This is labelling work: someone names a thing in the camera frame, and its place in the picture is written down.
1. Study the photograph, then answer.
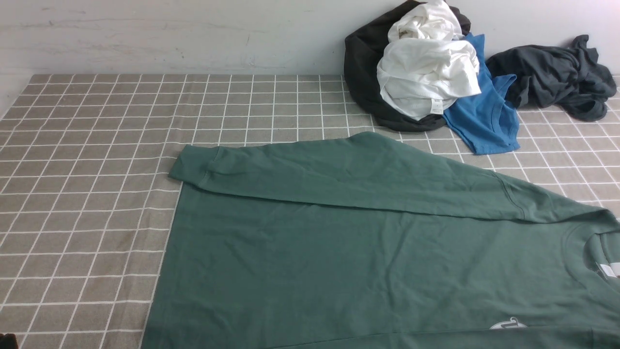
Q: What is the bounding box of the green long-sleeve top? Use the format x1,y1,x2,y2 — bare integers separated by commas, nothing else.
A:
142,132,620,349

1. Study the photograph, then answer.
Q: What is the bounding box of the white crumpled garment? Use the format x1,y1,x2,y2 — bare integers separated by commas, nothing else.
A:
377,0,481,121

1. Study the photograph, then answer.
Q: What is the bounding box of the blue t-shirt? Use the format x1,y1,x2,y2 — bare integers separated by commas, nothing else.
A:
443,33,520,155

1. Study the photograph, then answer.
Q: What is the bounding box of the black garment in pile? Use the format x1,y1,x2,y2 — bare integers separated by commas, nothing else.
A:
343,0,471,132

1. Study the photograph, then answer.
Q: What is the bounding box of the grey checked tablecloth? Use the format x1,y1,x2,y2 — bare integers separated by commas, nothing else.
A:
0,74,620,349

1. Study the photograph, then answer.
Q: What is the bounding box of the dark grey crumpled garment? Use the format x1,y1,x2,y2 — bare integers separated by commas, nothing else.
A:
486,34,617,122

